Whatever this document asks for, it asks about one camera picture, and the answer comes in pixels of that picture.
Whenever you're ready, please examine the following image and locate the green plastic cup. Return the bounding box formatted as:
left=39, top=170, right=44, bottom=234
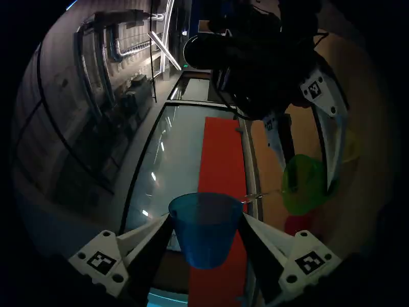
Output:
left=281, top=154, right=341, bottom=215

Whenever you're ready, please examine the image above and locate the red desk screen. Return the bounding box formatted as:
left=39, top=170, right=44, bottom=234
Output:
left=188, top=116, right=257, bottom=307

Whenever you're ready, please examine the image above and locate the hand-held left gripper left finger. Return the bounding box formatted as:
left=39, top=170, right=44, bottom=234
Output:
left=67, top=213, right=176, bottom=302

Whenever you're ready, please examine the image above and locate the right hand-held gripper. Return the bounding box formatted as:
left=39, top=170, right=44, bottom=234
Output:
left=184, top=0, right=350, bottom=194

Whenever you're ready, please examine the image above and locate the black cable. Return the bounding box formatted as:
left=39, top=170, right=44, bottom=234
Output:
left=214, top=69, right=256, bottom=122

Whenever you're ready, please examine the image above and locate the yellow plastic cup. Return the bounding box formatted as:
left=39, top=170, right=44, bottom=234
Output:
left=342, top=127, right=357, bottom=164

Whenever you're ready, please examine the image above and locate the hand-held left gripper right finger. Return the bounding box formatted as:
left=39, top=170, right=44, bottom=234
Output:
left=239, top=212, right=342, bottom=306

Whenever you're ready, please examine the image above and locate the red plastic cup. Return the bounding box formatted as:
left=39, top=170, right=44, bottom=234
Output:
left=284, top=209, right=316, bottom=237

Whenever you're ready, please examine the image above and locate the blue plastic cup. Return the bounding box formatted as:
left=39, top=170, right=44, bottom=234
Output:
left=168, top=192, right=242, bottom=269

